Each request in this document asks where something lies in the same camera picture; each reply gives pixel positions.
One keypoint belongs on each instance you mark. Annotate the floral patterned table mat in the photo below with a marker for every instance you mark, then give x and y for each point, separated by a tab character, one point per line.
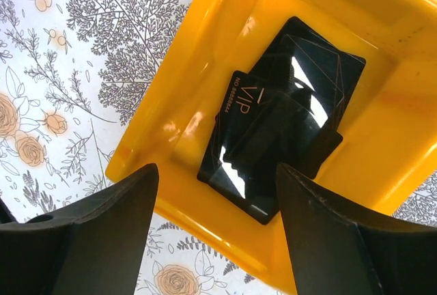
51	84

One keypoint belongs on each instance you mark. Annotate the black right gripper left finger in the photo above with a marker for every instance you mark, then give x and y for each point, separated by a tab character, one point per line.
93	246

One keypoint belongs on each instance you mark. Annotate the black card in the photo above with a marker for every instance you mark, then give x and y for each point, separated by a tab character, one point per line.
299	57
249	138

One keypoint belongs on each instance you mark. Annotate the yellow plastic bin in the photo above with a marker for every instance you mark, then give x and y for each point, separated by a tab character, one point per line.
385	142

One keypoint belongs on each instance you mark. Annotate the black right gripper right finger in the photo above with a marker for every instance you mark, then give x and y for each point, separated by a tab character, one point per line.
337	246

